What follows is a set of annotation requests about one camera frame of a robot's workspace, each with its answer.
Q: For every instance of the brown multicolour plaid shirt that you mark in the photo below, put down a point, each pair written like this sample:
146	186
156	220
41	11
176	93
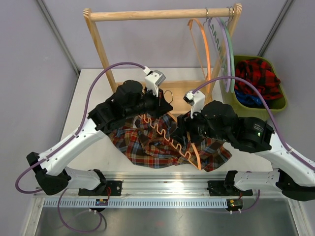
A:
143	140

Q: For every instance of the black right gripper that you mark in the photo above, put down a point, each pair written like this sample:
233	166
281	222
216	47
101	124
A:
185	122

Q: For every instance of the aluminium mounting rail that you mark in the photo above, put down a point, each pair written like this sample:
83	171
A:
132	192

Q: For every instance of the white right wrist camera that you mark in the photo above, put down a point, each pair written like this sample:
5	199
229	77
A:
195	100

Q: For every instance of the orange hanger of plaid shirt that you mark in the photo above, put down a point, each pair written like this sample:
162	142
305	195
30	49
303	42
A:
169	137

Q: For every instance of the red black checked shirt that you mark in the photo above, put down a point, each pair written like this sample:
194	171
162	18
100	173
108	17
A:
260	74

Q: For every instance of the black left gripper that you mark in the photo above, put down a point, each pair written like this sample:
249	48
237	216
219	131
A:
161	106

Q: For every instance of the lilac plastic hanger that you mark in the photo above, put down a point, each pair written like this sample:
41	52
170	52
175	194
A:
225	54

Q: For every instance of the wooden clothes rack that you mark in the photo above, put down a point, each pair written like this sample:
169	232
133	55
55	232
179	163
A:
179	86

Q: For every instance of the orange hanger of red shirt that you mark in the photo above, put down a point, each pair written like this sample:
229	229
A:
205	66

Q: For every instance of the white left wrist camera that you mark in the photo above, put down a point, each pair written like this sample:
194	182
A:
153	80

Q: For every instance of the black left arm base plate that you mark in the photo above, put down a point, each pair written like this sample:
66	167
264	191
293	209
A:
112	188

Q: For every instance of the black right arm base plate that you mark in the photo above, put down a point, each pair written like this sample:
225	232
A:
217	188

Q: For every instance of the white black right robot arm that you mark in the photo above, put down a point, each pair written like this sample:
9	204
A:
293	175

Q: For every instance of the mint green plastic hanger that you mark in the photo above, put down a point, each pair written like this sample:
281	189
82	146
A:
230	37

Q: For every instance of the green plastic bin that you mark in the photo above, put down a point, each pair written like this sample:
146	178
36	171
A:
275	106

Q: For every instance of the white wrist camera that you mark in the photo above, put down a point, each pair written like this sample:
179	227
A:
153	80
195	100

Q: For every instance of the blue checked shirt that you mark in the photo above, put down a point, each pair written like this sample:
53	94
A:
252	101

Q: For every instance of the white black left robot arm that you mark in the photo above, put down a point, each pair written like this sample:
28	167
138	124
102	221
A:
51	167

